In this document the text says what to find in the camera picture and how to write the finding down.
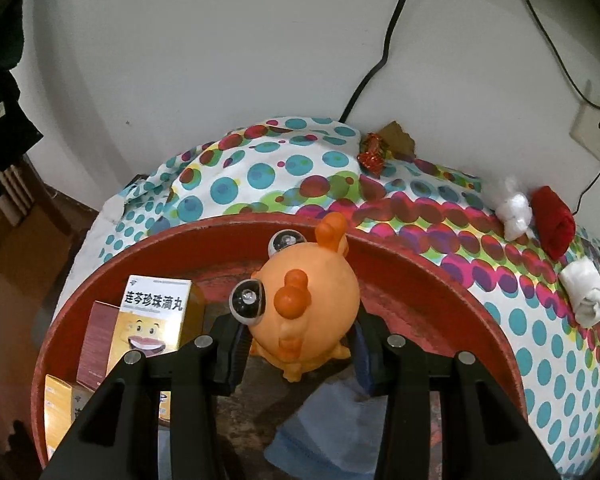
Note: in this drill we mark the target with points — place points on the maroon medicine box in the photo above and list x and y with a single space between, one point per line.
97 345

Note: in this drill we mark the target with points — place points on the small red rolled sock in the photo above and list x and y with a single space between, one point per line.
555 220

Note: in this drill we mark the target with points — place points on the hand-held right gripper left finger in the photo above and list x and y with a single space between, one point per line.
232 355

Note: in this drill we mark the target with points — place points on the white wall socket plate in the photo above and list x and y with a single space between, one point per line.
597 127

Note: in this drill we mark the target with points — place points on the red round basket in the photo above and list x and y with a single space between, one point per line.
405 270

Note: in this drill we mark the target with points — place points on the light blue sock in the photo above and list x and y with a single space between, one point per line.
325 425

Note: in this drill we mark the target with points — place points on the small white cloth piece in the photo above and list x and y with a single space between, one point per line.
514 207

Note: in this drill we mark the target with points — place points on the orange rubber toy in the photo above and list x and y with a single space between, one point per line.
310 300

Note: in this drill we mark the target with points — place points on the yellow cartoon face medicine box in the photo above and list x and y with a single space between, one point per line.
150 320

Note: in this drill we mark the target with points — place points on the colourful polka dot bedsheet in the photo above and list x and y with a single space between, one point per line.
290 170

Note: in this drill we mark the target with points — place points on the brown cardboard scrap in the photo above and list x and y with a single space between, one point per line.
397 137

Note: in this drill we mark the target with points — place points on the brown wooden furniture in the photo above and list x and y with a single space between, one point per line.
30 270

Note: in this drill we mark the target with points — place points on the red foil candy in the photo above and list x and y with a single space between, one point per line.
373 155

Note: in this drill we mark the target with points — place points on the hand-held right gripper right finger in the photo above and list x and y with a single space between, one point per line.
365 365

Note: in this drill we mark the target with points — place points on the black hanging garment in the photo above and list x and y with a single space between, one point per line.
0 110

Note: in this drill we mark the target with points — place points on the white rolled sock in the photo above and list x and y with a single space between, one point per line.
587 290

